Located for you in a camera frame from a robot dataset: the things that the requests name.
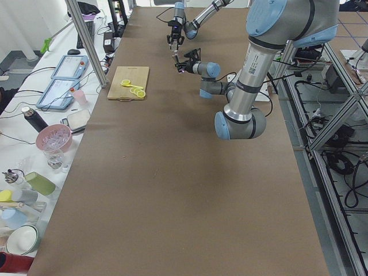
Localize lower teach pendant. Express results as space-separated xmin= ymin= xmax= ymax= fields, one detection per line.
xmin=36 ymin=79 xmax=80 ymax=111

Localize clear glass shaker cup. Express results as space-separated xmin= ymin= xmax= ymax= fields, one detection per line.
xmin=170 ymin=43 xmax=179 ymax=57

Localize light blue cup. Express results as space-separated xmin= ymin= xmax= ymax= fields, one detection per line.
xmin=1 ymin=208 xmax=28 ymax=230

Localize aluminium frame post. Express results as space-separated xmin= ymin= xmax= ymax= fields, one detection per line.
xmin=65 ymin=0 xmax=108 ymax=88

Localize wooden cutting board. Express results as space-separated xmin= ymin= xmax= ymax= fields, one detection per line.
xmin=107 ymin=66 xmax=150 ymax=101

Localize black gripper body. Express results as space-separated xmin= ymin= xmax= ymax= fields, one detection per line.
xmin=176 ymin=48 xmax=201 ymax=74
xmin=167 ymin=20 xmax=185 ymax=45

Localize black thermos bottle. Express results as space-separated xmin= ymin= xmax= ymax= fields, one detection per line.
xmin=21 ymin=106 xmax=48 ymax=132

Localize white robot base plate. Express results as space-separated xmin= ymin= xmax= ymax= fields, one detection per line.
xmin=255 ymin=83 xmax=270 ymax=102

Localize lemon slice on spoon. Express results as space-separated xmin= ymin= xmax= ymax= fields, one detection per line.
xmin=121 ymin=79 xmax=131 ymax=87

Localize pink cup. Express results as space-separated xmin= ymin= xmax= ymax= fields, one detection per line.
xmin=72 ymin=90 xmax=88 ymax=106

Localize clear drinking glass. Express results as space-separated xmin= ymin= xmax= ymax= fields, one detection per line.
xmin=43 ymin=149 xmax=71 ymax=173

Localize upper teach pendant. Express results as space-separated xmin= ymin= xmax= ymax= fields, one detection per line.
xmin=51 ymin=55 xmax=89 ymax=80

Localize black keyboard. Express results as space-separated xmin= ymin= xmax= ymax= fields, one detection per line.
xmin=76 ymin=20 xmax=95 ymax=49

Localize green tumbler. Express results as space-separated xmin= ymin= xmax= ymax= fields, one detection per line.
xmin=25 ymin=172 xmax=56 ymax=196

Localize black computer mouse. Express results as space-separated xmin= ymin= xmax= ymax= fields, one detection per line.
xmin=67 ymin=49 xmax=81 ymax=55

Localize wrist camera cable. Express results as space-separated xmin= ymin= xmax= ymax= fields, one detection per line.
xmin=156 ymin=7 xmax=176 ymax=24

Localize pink bowl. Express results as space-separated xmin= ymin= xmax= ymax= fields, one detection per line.
xmin=36 ymin=124 xmax=72 ymax=152

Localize red thermos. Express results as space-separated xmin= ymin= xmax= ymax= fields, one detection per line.
xmin=1 ymin=252 xmax=34 ymax=274

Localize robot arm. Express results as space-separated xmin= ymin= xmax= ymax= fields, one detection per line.
xmin=167 ymin=1 xmax=339 ymax=140
xmin=167 ymin=0 xmax=231 ymax=51

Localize kitchen scale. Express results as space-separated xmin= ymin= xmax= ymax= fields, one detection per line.
xmin=60 ymin=109 xmax=91 ymax=134

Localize white green bowl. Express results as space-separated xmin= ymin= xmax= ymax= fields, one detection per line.
xmin=6 ymin=225 xmax=40 ymax=255

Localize yellow plastic spoon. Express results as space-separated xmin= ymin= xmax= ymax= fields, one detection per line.
xmin=129 ymin=84 xmax=144 ymax=89

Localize teach pendant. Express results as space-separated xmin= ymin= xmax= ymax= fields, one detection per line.
xmin=36 ymin=79 xmax=80 ymax=111
xmin=51 ymin=55 xmax=89 ymax=80

